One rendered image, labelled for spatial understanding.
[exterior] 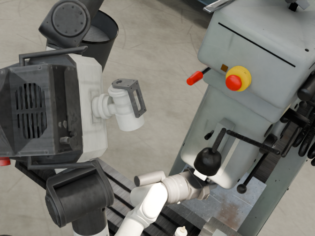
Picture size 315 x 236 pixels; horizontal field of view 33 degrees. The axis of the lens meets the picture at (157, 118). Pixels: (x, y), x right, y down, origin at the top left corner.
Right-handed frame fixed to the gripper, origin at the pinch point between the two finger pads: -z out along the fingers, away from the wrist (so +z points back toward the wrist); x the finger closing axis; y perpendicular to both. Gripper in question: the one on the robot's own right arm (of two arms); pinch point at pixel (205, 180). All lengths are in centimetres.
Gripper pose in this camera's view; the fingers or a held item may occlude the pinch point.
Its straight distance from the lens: 178.3
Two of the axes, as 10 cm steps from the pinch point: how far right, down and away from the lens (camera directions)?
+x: -5.1, -6.5, 5.7
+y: -3.0, 7.5, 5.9
